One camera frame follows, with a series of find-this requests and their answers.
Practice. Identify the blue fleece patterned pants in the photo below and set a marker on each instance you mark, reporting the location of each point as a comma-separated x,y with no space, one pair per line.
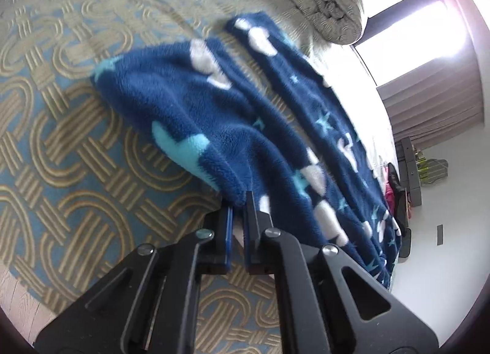
316,181

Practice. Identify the dark low cabinet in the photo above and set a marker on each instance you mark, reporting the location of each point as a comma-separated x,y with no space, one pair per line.
408,171

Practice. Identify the blue beige patterned bed cover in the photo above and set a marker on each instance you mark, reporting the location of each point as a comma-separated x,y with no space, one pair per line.
80,188

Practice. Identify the grey window curtain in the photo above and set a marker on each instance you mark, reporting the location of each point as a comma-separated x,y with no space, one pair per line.
436,101

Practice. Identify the pink folded garment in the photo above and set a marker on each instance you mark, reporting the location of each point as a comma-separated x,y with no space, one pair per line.
390,197

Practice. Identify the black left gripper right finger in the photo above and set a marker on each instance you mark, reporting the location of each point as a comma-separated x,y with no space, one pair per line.
327,303

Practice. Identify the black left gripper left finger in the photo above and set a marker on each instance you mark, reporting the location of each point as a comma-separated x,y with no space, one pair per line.
148,303

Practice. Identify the black folded garment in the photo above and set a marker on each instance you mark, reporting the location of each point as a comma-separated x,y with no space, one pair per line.
401,213

